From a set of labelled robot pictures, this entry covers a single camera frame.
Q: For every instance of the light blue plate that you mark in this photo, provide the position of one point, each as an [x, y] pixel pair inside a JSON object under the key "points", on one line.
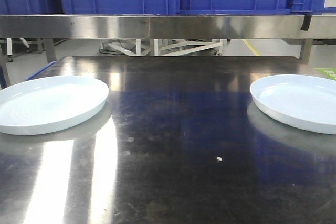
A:
{"points": [[300, 101], [50, 104]]}

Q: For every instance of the white metal frame background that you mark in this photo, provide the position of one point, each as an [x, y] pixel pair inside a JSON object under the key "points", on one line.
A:
{"points": [[159, 47]]}

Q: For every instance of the black tape strip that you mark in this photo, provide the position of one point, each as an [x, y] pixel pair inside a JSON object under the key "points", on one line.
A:
{"points": [[306, 23]]}

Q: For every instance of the stainless steel shelf rail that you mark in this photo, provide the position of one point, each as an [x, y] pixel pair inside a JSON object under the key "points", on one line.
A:
{"points": [[166, 27]]}

